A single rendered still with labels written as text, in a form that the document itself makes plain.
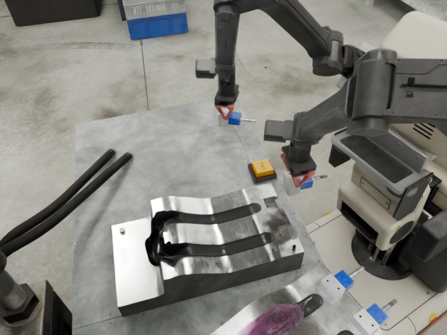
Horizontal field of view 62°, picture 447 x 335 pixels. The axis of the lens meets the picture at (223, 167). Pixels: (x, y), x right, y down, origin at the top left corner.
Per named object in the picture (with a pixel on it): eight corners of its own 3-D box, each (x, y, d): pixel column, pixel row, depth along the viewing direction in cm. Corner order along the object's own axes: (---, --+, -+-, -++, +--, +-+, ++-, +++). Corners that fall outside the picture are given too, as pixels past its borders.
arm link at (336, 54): (354, 68, 102) (355, 50, 103) (336, 56, 95) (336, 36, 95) (324, 75, 109) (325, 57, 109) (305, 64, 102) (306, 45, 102)
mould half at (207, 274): (269, 200, 123) (271, 172, 113) (300, 268, 105) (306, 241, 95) (116, 236, 115) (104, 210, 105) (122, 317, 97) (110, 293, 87)
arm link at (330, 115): (400, 132, 49) (409, 51, 49) (358, 126, 48) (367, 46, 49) (310, 153, 92) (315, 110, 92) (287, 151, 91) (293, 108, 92)
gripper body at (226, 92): (213, 104, 124) (213, 84, 119) (221, 87, 131) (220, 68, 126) (233, 106, 123) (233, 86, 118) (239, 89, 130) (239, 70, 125)
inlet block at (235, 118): (256, 122, 135) (257, 110, 132) (254, 131, 132) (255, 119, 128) (221, 117, 138) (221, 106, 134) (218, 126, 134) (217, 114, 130)
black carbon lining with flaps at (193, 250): (258, 205, 113) (259, 184, 106) (277, 248, 102) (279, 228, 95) (144, 232, 107) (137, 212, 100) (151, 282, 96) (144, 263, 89)
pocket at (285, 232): (289, 230, 108) (291, 223, 105) (297, 245, 104) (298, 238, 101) (275, 234, 107) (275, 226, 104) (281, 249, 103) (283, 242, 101)
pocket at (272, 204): (276, 203, 115) (277, 195, 112) (282, 216, 111) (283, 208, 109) (262, 206, 114) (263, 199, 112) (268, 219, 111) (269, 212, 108)
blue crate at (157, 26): (183, 17, 415) (181, -3, 400) (189, 33, 387) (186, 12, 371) (129, 24, 408) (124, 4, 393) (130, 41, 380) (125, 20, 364)
